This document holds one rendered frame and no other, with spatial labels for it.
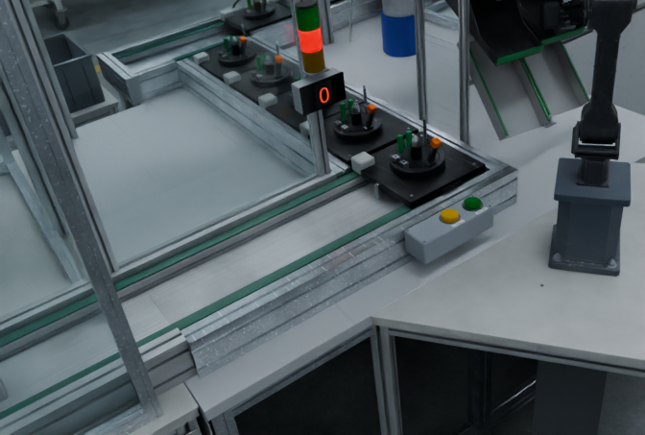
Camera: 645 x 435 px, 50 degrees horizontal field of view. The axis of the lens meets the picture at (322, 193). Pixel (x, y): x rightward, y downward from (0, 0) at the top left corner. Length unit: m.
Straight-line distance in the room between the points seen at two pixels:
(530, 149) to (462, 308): 0.67
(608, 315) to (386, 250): 0.47
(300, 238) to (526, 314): 0.54
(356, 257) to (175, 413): 0.49
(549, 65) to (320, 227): 0.77
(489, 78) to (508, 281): 0.57
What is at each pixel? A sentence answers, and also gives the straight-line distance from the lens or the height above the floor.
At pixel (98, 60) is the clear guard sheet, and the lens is 1.43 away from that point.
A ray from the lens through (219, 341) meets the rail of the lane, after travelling 1.42.
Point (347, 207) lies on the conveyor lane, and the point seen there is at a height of 0.92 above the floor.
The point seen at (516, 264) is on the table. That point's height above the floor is 0.86.
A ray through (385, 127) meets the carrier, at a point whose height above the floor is 0.97.
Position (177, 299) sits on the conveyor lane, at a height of 0.92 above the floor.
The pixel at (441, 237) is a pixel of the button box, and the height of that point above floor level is 0.95.
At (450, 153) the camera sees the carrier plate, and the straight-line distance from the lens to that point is 1.80.
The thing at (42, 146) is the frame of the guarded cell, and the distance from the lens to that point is 1.06.
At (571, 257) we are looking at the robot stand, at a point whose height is 0.89.
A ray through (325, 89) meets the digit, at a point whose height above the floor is 1.21.
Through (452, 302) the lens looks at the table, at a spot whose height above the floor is 0.86.
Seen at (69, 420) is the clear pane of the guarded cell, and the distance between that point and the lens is 1.36.
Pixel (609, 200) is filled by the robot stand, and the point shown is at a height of 1.06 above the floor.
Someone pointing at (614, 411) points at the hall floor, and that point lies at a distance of 2.49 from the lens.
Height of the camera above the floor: 1.91
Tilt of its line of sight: 34 degrees down
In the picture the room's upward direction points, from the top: 8 degrees counter-clockwise
